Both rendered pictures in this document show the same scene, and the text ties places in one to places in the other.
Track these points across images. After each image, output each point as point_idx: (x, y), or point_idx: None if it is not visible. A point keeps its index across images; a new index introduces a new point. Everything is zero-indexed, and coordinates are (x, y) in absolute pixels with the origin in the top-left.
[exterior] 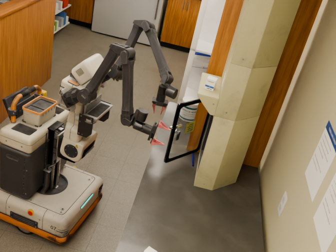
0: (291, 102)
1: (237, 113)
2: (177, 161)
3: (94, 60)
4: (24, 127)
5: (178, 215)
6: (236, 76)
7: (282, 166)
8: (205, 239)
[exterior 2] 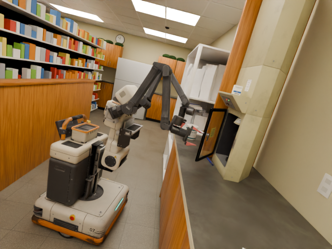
0: (281, 112)
1: (265, 110)
2: (199, 162)
3: (133, 87)
4: (72, 143)
5: (230, 206)
6: (267, 76)
7: (297, 155)
8: (269, 229)
